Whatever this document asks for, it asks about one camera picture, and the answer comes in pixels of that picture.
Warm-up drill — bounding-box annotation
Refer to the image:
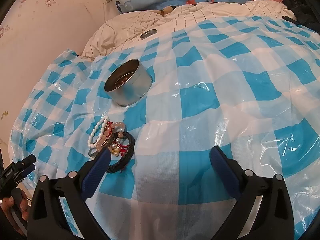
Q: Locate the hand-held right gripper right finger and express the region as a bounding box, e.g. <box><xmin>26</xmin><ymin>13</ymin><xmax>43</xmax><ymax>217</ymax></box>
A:
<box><xmin>209</xmin><ymin>145</ymin><xmax>294</xmax><ymax>240</ymax></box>

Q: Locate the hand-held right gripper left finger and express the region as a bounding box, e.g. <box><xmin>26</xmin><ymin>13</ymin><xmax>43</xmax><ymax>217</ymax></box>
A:
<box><xmin>27</xmin><ymin>148</ymin><xmax>111</xmax><ymax>240</ymax></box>

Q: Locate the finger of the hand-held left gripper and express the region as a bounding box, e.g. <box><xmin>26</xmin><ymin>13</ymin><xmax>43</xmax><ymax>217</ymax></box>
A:
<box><xmin>15</xmin><ymin>164</ymin><xmax>36</xmax><ymax>180</ymax></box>
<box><xmin>14</xmin><ymin>154</ymin><xmax>37</xmax><ymax>168</ymax></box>

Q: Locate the pile of bracelets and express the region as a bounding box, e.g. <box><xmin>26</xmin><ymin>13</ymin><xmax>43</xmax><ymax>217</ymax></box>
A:
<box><xmin>87</xmin><ymin>115</ymin><xmax>136</xmax><ymax>174</ymax></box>

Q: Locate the round metal tin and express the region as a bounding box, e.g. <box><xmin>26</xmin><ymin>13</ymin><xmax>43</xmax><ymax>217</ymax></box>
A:
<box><xmin>104</xmin><ymin>59</ymin><xmax>153</xmax><ymax>107</ymax></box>

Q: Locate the brown bead bracelet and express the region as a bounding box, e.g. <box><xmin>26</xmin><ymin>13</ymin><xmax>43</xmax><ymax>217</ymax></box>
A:
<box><xmin>114</xmin><ymin>72</ymin><xmax>134</xmax><ymax>84</ymax></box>

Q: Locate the person's left hand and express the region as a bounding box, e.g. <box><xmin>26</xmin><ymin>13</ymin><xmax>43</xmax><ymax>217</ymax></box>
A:
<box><xmin>0</xmin><ymin>191</ymin><xmax>30</xmax><ymax>238</ymax></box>

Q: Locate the blue white checkered plastic sheet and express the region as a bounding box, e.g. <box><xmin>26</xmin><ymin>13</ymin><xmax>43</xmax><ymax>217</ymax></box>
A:
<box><xmin>10</xmin><ymin>15</ymin><xmax>320</xmax><ymax>240</ymax></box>

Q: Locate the round metal tin lid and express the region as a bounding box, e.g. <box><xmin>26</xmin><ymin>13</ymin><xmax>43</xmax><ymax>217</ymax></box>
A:
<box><xmin>140</xmin><ymin>29</ymin><xmax>157</xmax><ymax>39</ymax></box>

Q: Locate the white striped quilt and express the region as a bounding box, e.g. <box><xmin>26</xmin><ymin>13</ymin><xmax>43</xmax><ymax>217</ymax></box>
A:
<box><xmin>81</xmin><ymin>0</ymin><xmax>294</xmax><ymax>58</ymax></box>

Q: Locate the black jacket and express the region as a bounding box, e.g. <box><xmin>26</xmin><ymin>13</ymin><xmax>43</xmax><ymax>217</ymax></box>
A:
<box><xmin>282</xmin><ymin>0</ymin><xmax>320</xmax><ymax>30</ymax></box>

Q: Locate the thin white cable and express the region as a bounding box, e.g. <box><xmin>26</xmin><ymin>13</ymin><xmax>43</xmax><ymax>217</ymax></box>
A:
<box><xmin>102</xmin><ymin>1</ymin><xmax>117</xmax><ymax>49</ymax></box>

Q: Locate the brown strap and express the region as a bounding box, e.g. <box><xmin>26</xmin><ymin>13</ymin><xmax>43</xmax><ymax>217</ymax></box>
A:
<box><xmin>150</xmin><ymin>6</ymin><xmax>180</xmax><ymax>17</ymax></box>

